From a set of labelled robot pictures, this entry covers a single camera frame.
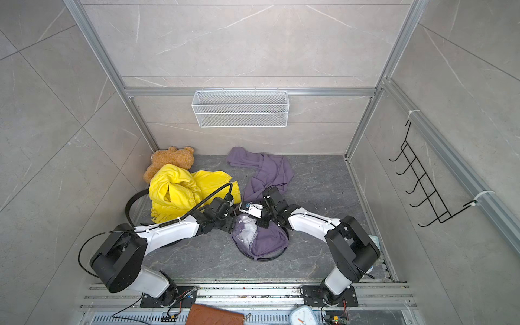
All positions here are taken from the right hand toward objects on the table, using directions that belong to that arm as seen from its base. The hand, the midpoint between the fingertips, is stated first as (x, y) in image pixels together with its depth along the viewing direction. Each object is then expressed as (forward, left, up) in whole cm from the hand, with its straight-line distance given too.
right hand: (253, 212), depth 87 cm
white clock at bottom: (-37, -18, -6) cm, 41 cm away
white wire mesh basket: (+47, +7, +22) cm, 52 cm away
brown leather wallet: (-36, +18, -6) cm, 41 cm away
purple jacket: (+29, -4, -6) cm, 30 cm away
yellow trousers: (+6, +34, +8) cm, 35 cm away
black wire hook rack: (-9, -60, +22) cm, 65 cm away
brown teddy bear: (+33, +39, +2) cm, 51 cm away
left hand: (+1, +10, -4) cm, 11 cm away
